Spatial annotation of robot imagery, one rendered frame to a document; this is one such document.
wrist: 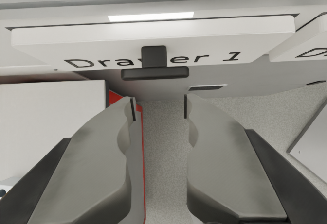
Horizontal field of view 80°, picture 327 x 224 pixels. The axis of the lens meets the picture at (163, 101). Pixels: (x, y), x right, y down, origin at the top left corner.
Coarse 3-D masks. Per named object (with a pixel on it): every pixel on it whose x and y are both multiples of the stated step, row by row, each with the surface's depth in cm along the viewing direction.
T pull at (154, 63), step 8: (144, 48) 21; (152, 48) 21; (160, 48) 21; (144, 56) 21; (152, 56) 21; (160, 56) 21; (144, 64) 21; (152, 64) 21; (160, 64) 21; (128, 72) 21; (136, 72) 21; (144, 72) 21; (152, 72) 21; (160, 72) 21; (168, 72) 21; (176, 72) 21; (184, 72) 21; (128, 80) 22
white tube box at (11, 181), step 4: (4, 180) 33; (8, 180) 33; (12, 180) 33; (16, 180) 33; (0, 184) 31; (4, 184) 31; (8, 184) 31; (12, 184) 32; (0, 188) 31; (4, 188) 31; (8, 188) 31; (0, 192) 32; (4, 192) 32; (0, 196) 31
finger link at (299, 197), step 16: (256, 144) 8; (272, 160) 7; (272, 176) 6; (288, 176) 6; (304, 176) 6; (288, 192) 6; (304, 192) 6; (320, 192) 6; (288, 208) 5; (304, 208) 5; (320, 208) 5
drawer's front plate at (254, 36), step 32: (32, 32) 20; (64, 32) 20; (96, 32) 20; (128, 32) 20; (160, 32) 20; (192, 32) 19; (224, 32) 19; (256, 32) 19; (288, 32) 19; (64, 64) 27; (96, 64) 27; (192, 64) 30
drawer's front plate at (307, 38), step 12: (312, 24) 21; (324, 24) 20; (300, 36) 23; (312, 36) 21; (324, 36) 21; (276, 48) 28; (288, 48) 25; (300, 48) 24; (312, 48) 25; (276, 60) 30; (288, 60) 30; (300, 60) 30
